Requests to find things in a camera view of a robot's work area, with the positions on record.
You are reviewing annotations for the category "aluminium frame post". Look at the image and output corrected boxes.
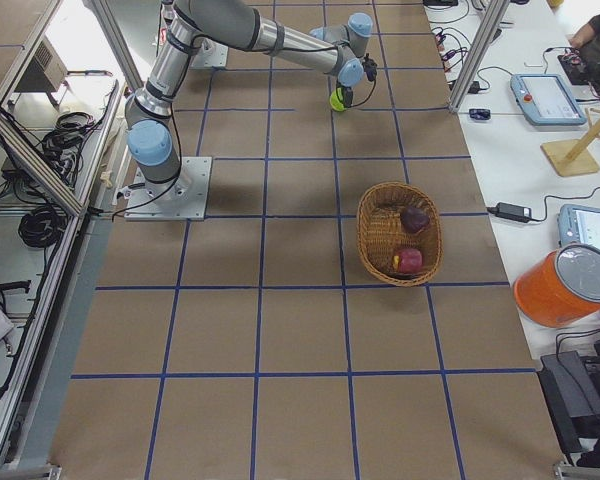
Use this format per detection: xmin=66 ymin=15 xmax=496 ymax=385
xmin=448 ymin=0 xmax=509 ymax=113

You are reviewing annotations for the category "black laptop adapter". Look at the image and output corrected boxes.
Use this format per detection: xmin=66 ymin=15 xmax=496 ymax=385
xmin=487 ymin=202 xmax=533 ymax=223

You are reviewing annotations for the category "black equipment case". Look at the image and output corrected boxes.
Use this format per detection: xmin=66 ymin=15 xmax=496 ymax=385
xmin=537 ymin=351 xmax=600 ymax=454

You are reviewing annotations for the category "wooden stand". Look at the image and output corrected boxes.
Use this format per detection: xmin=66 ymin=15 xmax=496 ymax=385
xmin=541 ymin=110 xmax=600 ymax=177

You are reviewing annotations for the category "green apple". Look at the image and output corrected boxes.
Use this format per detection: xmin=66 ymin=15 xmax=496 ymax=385
xmin=329 ymin=87 xmax=347 ymax=112

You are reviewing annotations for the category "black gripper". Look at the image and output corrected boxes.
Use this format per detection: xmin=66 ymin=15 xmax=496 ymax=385
xmin=336 ymin=81 xmax=353 ymax=108

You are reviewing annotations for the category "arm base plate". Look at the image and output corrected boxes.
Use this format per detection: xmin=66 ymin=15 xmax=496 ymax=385
xmin=123 ymin=156 xmax=212 ymax=221

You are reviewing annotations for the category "lower teach pendant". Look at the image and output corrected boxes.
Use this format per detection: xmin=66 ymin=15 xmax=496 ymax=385
xmin=557 ymin=204 xmax=600 ymax=249

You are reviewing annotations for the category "upper teach pendant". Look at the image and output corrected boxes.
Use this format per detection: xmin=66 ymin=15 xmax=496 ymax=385
xmin=510 ymin=74 xmax=587 ymax=126

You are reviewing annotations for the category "black cable bundle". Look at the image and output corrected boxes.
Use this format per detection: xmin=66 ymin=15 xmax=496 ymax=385
xmin=18 ymin=204 xmax=64 ymax=250

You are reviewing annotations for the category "wicker basket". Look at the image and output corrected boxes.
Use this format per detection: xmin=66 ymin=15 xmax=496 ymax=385
xmin=356 ymin=181 xmax=443 ymax=287

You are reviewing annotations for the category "orange bucket with lid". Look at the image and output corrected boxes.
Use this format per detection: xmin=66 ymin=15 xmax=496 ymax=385
xmin=513 ymin=243 xmax=600 ymax=328

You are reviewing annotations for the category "teach pendant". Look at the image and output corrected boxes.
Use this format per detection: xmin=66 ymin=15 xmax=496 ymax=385
xmin=557 ymin=204 xmax=600 ymax=249
xmin=510 ymin=74 xmax=587 ymax=126

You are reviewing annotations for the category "dark red apple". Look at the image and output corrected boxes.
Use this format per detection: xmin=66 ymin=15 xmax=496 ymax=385
xmin=400 ymin=206 xmax=430 ymax=234

